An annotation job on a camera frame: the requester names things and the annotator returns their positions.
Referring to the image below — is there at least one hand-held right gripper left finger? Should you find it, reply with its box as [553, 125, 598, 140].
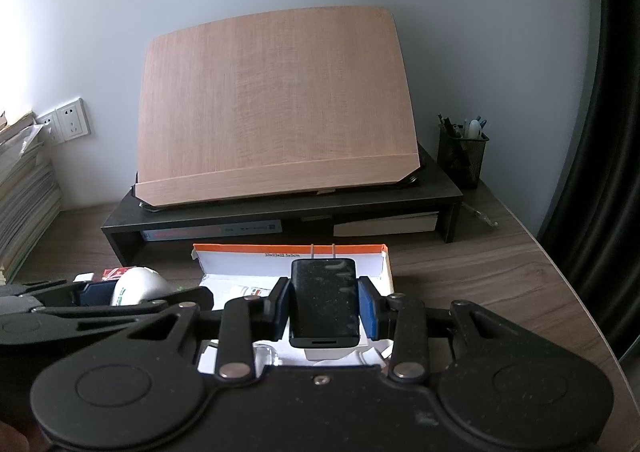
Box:
[125, 277, 296, 380]

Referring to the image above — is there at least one clear plastic wrapper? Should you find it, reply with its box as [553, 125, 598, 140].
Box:
[462, 202, 498, 228]

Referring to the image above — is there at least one stack of books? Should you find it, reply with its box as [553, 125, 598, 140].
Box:
[0, 110, 63, 283]

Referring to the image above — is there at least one black charger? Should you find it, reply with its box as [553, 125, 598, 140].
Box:
[289, 245, 362, 348]

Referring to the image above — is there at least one orange and white box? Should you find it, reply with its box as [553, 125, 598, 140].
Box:
[192, 242, 396, 373]

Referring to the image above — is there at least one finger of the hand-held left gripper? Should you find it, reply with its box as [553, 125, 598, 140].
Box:
[20, 279, 118, 309]
[30, 286, 216, 333]

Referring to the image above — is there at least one white wall socket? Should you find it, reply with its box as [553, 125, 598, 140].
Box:
[37, 111, 60, 145]
[54, 97, 92, 143]

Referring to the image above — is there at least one black mesh pen holder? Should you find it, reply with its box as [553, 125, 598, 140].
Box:
[436, 125, 491, 190]

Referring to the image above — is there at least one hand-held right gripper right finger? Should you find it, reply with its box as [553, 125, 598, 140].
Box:
[356, 276, 531, 382]

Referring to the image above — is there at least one white mosquito repellent heater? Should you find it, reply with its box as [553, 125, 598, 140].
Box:
[110, 267, 176, 307]

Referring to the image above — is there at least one black desk riser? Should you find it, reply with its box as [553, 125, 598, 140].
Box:
[100, 142, 463, 267]

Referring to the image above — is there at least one wooden board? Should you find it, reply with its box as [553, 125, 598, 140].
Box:
[132, 6, 425, 209]

